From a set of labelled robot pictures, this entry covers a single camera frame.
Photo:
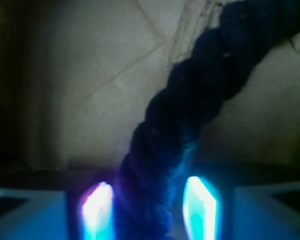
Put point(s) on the brown paper bag bin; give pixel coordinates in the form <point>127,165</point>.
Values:
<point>77,75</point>

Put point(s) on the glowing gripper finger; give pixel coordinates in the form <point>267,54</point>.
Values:
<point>207,207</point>

